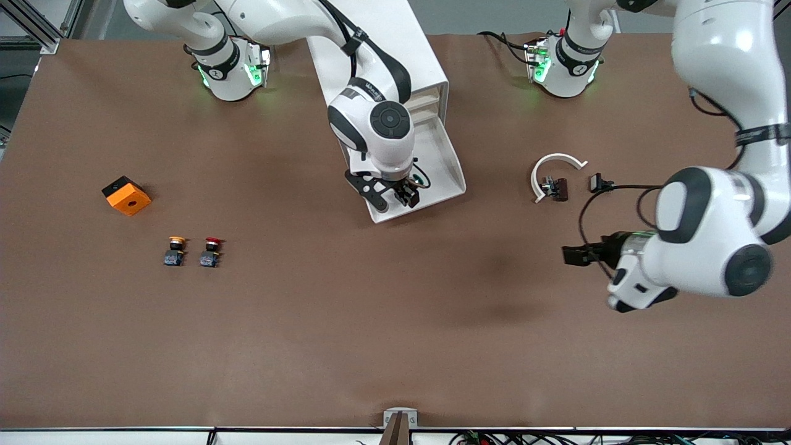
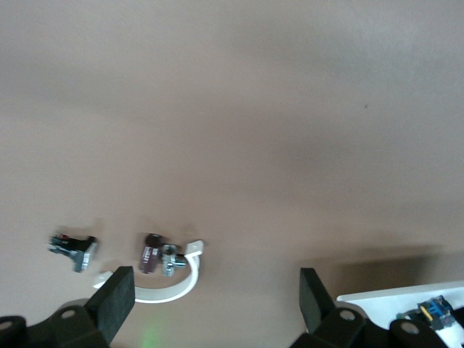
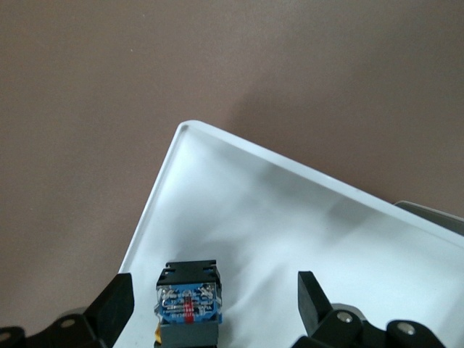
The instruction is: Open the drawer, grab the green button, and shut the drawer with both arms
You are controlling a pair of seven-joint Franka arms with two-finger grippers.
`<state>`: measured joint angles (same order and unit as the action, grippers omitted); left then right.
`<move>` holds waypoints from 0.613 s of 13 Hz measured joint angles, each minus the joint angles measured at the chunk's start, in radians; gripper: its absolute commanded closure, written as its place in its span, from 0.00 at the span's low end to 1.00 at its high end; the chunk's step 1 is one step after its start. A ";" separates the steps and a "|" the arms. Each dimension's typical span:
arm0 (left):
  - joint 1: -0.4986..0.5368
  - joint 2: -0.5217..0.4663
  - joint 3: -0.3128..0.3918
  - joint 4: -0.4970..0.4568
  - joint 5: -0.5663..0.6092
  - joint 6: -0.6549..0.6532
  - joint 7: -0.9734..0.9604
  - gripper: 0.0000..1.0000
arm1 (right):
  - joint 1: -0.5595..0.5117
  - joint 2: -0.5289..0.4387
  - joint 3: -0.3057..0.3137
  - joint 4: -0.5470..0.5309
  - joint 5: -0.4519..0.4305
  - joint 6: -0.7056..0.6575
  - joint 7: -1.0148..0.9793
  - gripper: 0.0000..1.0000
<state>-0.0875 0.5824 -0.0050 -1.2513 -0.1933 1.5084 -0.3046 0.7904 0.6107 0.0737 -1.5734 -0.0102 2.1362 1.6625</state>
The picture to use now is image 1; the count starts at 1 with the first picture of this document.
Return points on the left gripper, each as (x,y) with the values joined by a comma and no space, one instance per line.
(607,248)

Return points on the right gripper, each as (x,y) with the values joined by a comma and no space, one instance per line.
(405,190)

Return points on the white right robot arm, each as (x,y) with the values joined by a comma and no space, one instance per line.
(278,18)

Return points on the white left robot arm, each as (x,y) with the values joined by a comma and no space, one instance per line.
(723,49)

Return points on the red push button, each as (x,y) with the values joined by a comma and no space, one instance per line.
(210,258)

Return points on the yellow push button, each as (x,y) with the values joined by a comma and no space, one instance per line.
(175,256)

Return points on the brown and black connector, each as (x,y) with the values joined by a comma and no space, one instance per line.
(560,189)

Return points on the small black clip part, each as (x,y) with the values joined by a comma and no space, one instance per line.
(596,183)

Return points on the orange box with hole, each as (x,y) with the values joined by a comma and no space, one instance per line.
(128,201)

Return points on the grey metal bracket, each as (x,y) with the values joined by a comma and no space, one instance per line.
(400,410)

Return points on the brown camera post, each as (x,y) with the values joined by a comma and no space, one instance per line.
(397,432)

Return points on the white table edge rail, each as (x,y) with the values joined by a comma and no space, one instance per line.
(123,437)

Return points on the aluminium frame bar with foot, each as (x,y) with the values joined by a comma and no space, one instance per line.
(49,44)

